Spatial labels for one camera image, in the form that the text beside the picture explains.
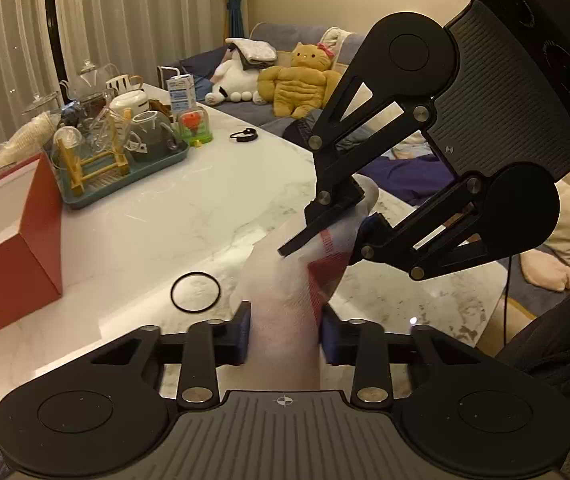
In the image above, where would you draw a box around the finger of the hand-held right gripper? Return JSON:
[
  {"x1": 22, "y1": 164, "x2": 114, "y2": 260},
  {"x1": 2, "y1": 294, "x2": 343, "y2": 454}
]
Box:
[
  {"x1": 349, "y1": 175, "x2": 492, "y2": 282},
  {"x1": 277, "y1": 71, "x2": 439, "y2": 261}
]

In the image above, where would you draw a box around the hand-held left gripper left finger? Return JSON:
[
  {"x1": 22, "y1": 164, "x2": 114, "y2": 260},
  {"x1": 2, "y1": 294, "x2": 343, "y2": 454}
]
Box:
[{"x1": 91, "y1": 301, "x2": 252, "y2": 406}]

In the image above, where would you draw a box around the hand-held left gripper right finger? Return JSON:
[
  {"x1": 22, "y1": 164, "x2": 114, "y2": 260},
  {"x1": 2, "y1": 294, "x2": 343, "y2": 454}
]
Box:
[{"x1": 320, "y1": 305, "x2": 482, "y2": 406}]

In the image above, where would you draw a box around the white shopping bag red print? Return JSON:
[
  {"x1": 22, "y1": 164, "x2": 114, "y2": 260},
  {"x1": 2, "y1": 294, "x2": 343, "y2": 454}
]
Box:
[{"x1": 242, "y1": 177, "x2": 382, "y2": 392}]

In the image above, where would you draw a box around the black rubber band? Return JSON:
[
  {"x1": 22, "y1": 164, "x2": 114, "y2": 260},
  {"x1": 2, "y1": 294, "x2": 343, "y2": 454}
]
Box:
[{"x1": 170, "y1": 272, "x2": 222, "y2": 314}]

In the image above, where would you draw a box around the crumpled plastic bag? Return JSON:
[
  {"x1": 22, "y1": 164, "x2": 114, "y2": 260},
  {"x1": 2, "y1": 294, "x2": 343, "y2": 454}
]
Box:
[{"x1": 0, "y1": 112, "x2": 61, "y2": 182}]

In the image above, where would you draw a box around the pile of dark clothes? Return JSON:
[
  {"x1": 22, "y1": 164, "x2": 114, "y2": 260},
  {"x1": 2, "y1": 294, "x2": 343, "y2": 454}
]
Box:
[{"x1": 282, "y1": 112, "x2": 362, "y2": 152}]

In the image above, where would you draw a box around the purple cloth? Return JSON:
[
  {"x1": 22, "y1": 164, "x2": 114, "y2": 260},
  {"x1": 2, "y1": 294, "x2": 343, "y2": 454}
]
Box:
[{"x1": 354, "y1": 154, "x2": 459, "y2": 207}]

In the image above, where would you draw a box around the yellow muscular cat plush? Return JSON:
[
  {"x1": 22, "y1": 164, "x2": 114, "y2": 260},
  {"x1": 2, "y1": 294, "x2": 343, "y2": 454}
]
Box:
[{"x1": 257, "y1": 42, "x2": 344, "y2": 120}]

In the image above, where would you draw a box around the white dog plush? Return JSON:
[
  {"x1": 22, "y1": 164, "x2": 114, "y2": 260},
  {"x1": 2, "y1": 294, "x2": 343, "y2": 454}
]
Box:
[{"x1": 204, "y1": 47, "x2": 261, "y2": 107}]

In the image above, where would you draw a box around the orange figure toy clear case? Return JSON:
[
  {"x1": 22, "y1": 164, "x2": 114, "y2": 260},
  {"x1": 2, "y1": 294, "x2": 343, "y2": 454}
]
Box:
[{"x1": 177, "y1": 108, "x2": 214, "y2": 148}]

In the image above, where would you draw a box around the grey sofa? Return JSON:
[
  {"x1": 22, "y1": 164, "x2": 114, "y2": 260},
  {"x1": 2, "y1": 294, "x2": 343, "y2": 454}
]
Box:
[{"x1": 180, "y1": 22, "x2": 466, "y2": 162}]

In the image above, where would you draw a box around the milk carton with straw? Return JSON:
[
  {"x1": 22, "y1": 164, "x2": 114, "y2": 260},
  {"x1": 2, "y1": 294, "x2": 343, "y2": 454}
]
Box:
[{"x1": 157, "y1": 65, "x2": 198, "y2": 113}]

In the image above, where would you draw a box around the dark glass pitcher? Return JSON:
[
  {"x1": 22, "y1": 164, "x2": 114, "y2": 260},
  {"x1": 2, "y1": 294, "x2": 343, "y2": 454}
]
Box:
[{"x1": 127, "y1": 109, "x2": 180, "y2": 164}]

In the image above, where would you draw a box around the teal tray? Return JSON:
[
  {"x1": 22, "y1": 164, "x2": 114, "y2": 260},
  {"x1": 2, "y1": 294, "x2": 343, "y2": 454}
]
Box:
[{"x1": 62, "y1": 137, "x2": 190, "y2": 211}]

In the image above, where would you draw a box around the blue curtain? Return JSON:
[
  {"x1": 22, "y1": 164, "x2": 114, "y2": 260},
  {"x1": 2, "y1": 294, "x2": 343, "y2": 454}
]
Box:
[{"x1": 217, "y1": 0, "x2": 250, "y2": 42}]

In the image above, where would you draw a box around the white pot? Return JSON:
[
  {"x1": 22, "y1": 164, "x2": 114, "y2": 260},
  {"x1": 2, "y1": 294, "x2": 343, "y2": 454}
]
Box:
[{"x1": 109, "y1": 90, "x2": 148, "y2": 122}]

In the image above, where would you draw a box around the person's black jacket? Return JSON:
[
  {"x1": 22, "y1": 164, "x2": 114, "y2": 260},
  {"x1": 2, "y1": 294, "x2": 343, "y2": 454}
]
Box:
[{"x1": 494, "y1": 279, "x2": 570, "y2": 480}]

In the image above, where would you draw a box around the clear glass cup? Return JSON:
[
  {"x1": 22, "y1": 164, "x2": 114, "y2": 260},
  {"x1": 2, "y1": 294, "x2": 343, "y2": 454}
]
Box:
[
  {"x1": 87, "y1": 108, "x2": 132, "y2": 152},
  {"x1": 52, "y1": 127, "x2": 86, "y2": 169}
]

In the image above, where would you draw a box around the white striped mug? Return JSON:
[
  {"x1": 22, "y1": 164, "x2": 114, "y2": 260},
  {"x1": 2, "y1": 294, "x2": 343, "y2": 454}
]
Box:
[{"x1": 105, "y1": 73, "x2": 145, "y2": 97}]

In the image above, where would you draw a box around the wooden cup rack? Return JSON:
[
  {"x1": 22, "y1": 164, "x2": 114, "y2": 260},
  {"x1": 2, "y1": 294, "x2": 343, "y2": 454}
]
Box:
[{"x1": 54, "y1": 109, "x2": 134, "y2": 198}]

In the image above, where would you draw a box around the red cardboard box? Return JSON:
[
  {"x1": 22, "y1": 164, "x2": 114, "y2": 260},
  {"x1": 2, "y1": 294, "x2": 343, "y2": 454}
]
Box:
[{"x1": 0, "y1": 152, "x2": 64, "y2": 349}]

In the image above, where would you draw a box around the sheer white curtain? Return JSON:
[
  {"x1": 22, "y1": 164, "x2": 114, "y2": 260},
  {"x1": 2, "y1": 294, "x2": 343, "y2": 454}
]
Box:
[{"x1": 0, "y1": 0, "x2": 232, "y2": 162}]

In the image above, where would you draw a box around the glass teapot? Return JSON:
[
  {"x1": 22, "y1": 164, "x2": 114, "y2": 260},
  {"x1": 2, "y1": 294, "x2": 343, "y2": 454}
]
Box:
[{"x1": 59, "y1": 59, "x2": 121, "y2": 112}]

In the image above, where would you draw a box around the black cable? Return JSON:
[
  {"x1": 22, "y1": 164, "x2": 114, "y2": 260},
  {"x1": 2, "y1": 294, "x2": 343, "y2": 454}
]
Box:
[{"x1": 502, "y1": 254, "x2": 514, "y2": 347}]

